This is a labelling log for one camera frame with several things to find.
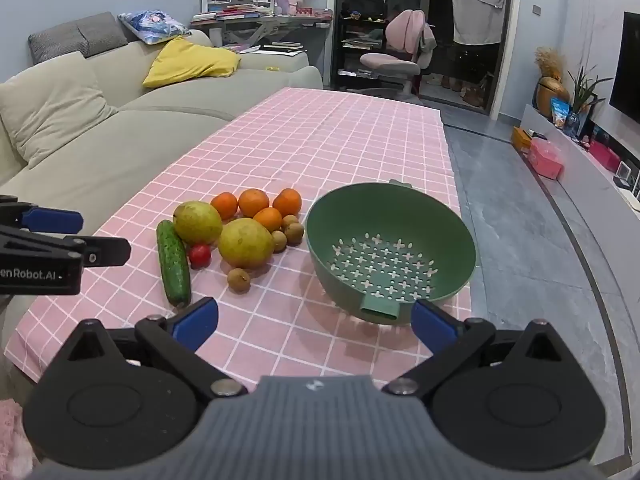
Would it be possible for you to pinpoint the white small device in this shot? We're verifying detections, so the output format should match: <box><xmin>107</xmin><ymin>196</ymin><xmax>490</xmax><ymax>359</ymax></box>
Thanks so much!
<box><xmin>615</xmin><ymin>160</ymin><xmax>640</xmax><ymax>196</ymax></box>

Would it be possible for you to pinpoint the orange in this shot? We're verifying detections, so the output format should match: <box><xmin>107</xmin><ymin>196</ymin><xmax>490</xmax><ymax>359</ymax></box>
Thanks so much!
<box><xmin>210</xmin><ymin>192</ymin><xmax>239</xmax><ymax>221</ymax></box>
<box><xmin>238</xmin><ymin>188</ymin><xmax>270</xmax><ymax>218</ymax></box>
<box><xmin>253</xmin><ymin>207</ymin><xmax>284</xmax><ymax>233</ymax></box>
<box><xmin>272</xmin><ymin>188</ymin><xmax>303</xmax><ymax>218</ymax></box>

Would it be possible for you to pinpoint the beige cushion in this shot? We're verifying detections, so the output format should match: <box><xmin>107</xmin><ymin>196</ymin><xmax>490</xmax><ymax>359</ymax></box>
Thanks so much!
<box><xmin>0</xmin><ymin>51</ymin><xmax>120</xmax><ymax>170</ymax></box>

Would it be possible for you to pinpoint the hanging white towel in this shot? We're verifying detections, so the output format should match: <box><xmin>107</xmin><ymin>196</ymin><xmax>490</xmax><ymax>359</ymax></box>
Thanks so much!
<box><xmin>448</xmin><ymin>0</ymin><xmax>509</xmax><ymax>44</ymax></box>

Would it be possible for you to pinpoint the golden vase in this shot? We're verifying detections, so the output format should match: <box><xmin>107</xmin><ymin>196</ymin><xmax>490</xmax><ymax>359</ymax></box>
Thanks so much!
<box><xmin>534</xmin><ymin>76</ymin><xmax>571</xmax><ymax>111</ymax></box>

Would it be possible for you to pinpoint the stack of books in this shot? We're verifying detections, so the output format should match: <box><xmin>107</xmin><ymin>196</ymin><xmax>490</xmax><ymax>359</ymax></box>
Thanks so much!
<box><xmin>192</xmin><ymin>4</ymin><xmax>261</xmax><ymax>23</ymax></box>

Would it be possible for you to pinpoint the black television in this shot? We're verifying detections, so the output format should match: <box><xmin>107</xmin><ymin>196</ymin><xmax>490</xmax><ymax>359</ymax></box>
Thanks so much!
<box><xmin>609</xmin><ymin>10</ymin><xmax>640</xmax><ymax>126</ymax></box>

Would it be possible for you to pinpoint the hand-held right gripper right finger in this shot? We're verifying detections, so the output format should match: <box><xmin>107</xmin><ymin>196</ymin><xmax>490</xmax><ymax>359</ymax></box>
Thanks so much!
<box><xmin>382</xmin><ymin>299</ymin><xmax>568</xmax><ymax>397</ymax></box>

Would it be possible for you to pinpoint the grey checked cushion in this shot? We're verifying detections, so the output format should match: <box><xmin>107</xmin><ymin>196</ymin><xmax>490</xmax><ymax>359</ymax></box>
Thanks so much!
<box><xmin>77</xmin><ymin>11</ymin><xmax>129</xmax><ymax>58</ymax></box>
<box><xmin>28</xmin><ymin>20</ymin><xmax>87</xmax><ymax>61</ymax></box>

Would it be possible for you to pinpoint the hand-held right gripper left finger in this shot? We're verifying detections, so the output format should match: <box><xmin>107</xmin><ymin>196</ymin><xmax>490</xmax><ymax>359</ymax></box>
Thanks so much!
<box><xmin>65</xmin><ymin>297</ymin><xmax>249</xmax><ymax>398</ymax></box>

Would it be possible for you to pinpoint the yellow pillow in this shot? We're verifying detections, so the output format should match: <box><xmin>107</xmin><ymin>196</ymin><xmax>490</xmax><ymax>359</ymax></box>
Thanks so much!
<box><xmin>142</xmin><ymin>37</ymin><xmax>242</xmax><ymax>88</ymax></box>

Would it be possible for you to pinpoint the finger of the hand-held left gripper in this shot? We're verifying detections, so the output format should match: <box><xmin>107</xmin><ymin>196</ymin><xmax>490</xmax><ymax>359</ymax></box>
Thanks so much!
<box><xmin>0</xmin><ymin>195</ymin><xmax>84</xmax><ymax>235</ymax></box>
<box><xmin>0</xmin><ymin>226</ymin><xmax>132</xmax><ymax>268</ymax></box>

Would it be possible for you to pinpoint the yellow-green pear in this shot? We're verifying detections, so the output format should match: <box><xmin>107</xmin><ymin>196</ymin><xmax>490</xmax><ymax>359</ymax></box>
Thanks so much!
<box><xmin>218</xmin><ymin>217</ymin><xmax>275</xmax><ymax>269</ymax></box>
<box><xmin>173</xmin><ymin>201</ymin><xmax>224</xmax><ymax>246</ymax></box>

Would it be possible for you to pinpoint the blue printed pillow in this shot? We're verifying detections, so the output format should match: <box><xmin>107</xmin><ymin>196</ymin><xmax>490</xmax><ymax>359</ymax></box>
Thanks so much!
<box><xmin>118</xmin><ymin>9</ymin><xmax>191</xmax><ymax>46</ymax></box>

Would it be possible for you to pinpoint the beige sofa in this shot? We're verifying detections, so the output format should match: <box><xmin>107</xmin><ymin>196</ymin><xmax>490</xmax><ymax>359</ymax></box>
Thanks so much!
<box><xmin>0</xmin><ymin>27</ymin><xmax>325</xmax><ymax>361</ymax></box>

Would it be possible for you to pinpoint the pink box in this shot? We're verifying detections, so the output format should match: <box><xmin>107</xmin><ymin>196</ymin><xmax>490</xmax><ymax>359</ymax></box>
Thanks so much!
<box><xmin>529</xmin><ymin>139</ymin><xmax>565</xmax><ymax>180</ymax></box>

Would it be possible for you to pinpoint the green cucumber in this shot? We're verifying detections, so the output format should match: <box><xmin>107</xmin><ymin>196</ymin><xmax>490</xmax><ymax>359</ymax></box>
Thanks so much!
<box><xmin>156</xmin><ymin>220</ymin><xmax>192</xmax><ymax>308</ymax></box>

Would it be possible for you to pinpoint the dried pampas grass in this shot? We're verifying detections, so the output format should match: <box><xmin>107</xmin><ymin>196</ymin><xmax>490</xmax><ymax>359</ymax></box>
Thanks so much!
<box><xmin>535</xmin><ymin>47</ymin><xmax>566</xmax><ymax>81</ymax></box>

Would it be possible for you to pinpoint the pink fluffy rug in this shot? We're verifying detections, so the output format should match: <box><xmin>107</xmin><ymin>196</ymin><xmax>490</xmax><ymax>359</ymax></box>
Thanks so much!
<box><xmin>0</xmin><ymin>400</ymin><xmax>38</xmax><ymax>480</ymax></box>

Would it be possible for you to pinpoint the pink checked tablecloth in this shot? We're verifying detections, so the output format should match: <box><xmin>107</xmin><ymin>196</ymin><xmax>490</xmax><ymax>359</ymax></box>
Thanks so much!
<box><xmin>2</xmin><ymin>87</ymin><xmax>473</xmax><ymax>386</ymax></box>

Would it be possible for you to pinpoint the black shelving unit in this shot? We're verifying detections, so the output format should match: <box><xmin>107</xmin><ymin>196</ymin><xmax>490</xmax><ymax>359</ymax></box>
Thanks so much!
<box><xmin>337</xmin><ymin>10</ymin><xmax>388</xmax><ymax>91</ymax></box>

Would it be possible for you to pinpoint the grey television console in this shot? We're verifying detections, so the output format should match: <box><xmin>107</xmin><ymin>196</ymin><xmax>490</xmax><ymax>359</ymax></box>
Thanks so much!
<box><xmin>517</xmin><ymin>102</ymin><xmax>640</xmax><ymax>281</ymax></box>

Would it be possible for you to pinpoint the pink office chair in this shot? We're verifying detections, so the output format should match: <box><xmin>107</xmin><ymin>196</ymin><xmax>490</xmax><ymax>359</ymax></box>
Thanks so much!
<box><xmin>360</xmin><ymin>8</ymin><xmax>437</xmax><ymax>98</ymax></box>

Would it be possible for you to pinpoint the flat books pile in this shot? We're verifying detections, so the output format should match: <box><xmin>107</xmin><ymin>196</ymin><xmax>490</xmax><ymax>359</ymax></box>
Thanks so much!
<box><xmin>222</xmin><ymin>41</ymin><xmax>306</xmax><ymax>55</ymax></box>

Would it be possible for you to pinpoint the magenta box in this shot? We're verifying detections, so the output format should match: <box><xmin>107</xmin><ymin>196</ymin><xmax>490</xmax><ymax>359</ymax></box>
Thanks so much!
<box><xmin>590</xmin><ymin>140</ymin><xmax>621</xmax><ymax>171</ymax></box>

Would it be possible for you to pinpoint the green colander bowl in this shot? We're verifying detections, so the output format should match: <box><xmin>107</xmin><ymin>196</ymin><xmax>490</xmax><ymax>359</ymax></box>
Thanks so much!
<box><xmin>305</xmin><ymin>179</ymin><xmax>478</xmax><ymax>325</ymax></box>

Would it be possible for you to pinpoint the white tilted desk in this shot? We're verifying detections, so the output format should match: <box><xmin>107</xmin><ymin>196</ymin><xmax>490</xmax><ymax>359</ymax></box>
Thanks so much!
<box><xmin>190</xmin><ymin>12</ymin><xmax>333</xmax><ymax>56</ymax></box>

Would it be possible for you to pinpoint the green potted plant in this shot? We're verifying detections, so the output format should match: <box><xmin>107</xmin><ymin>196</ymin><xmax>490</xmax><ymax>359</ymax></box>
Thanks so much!
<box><xmin>567</xmin><ymin>65</ymin><xmax>613</xmax><ymax>113</ymax></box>

